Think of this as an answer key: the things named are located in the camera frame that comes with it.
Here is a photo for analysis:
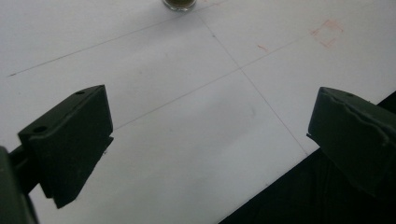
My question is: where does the small glass jar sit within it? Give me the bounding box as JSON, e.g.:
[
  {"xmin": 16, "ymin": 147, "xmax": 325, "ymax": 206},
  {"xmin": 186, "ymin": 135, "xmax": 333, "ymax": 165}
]
[{"xmin": 162, "ymin": 0, "xmax": 198, "ymax": 13}]

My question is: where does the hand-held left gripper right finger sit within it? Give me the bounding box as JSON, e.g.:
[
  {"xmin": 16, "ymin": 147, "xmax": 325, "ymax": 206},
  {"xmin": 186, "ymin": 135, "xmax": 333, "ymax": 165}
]
[{"xmin": 305, "ymin": 86, "xmax": 396, "ymax": 200}]

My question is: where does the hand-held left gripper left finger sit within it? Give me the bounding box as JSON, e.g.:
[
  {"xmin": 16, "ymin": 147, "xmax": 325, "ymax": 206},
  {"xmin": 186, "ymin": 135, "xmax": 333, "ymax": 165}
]
[{"xmin": 8, "ymin": 84, "xmax": 115, "ymax": 210}]

